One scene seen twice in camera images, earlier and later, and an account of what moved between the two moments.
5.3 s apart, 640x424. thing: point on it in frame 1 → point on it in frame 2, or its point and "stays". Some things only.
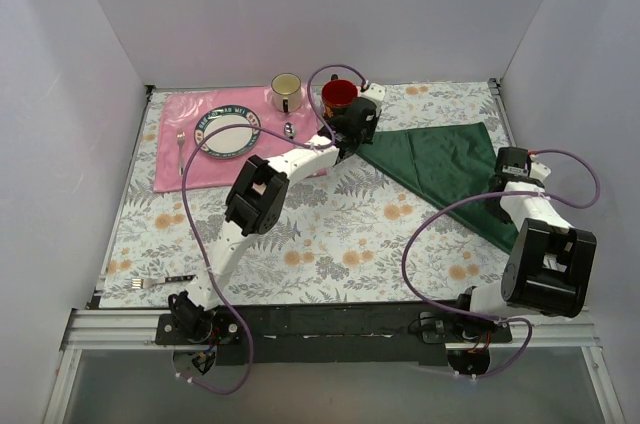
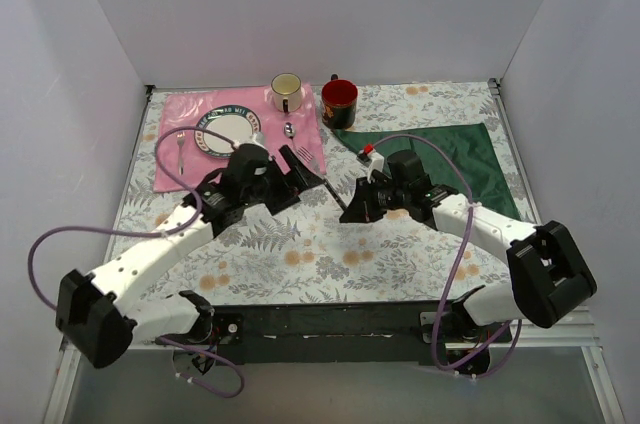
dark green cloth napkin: [439, 165] stays
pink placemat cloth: [180, 113] stays
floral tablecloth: [359, 236] stays
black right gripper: [498, 196] → [370, 200]
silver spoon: [290, 130] stays
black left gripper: [333, 120] → [285, 184]
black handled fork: [140, 283] → [309, 157]
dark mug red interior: [337, 94] stays
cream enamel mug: [286, 91] stays
